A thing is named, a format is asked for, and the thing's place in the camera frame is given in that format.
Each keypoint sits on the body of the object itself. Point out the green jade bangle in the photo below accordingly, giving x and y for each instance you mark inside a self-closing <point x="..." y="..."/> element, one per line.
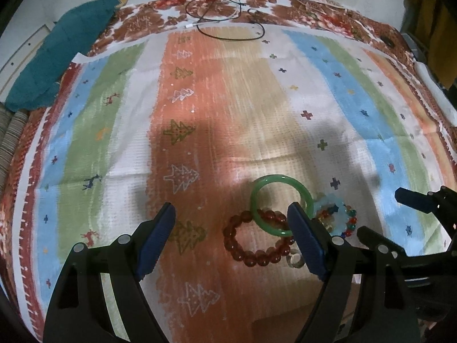
<point x="306" y="201"/>

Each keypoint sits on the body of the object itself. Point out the teal towel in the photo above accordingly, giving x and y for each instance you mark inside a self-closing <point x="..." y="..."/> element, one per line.
<point x="75" y="32"/>

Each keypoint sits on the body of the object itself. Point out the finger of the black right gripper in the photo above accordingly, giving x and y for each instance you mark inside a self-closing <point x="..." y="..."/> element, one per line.
<point x="428" y="203"/>
<point x="381" y="257"/>

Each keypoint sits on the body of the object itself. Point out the striped colourful blanket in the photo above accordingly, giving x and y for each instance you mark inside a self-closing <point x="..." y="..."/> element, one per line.
<point x="194" y="118"/>

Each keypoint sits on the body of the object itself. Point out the woven grey mat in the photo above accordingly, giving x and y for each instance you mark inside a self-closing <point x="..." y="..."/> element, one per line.
<point x="12" y="125"/>

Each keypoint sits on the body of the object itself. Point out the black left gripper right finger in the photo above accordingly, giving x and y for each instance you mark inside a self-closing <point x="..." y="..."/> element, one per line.
<point x="333" y="261"/>

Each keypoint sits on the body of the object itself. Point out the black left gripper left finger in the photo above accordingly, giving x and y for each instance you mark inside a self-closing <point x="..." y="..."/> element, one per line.
<point x="78" y="311"/>

